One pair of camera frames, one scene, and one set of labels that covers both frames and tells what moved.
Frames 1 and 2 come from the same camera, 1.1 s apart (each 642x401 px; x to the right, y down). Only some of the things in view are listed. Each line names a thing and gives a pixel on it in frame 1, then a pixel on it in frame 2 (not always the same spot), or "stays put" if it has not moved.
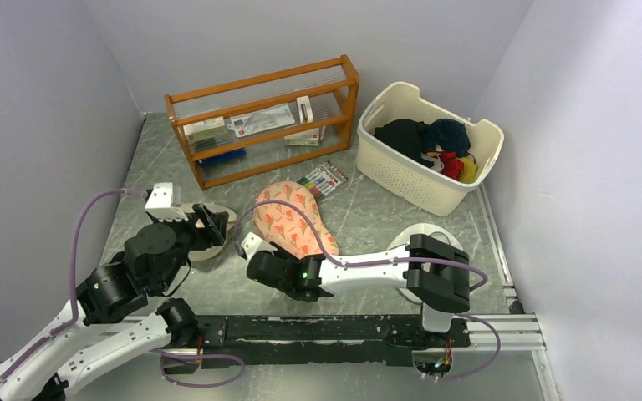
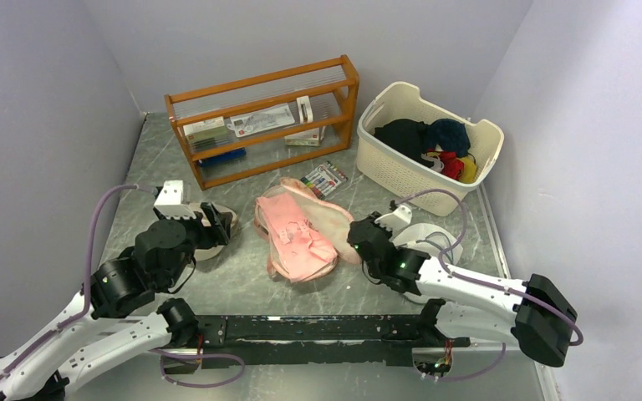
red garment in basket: x=452 y=165 stays put
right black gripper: x=281 y=254 -> x=372 y=217
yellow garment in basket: x=468 y=174 stays put
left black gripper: x=216 y=221 stays put
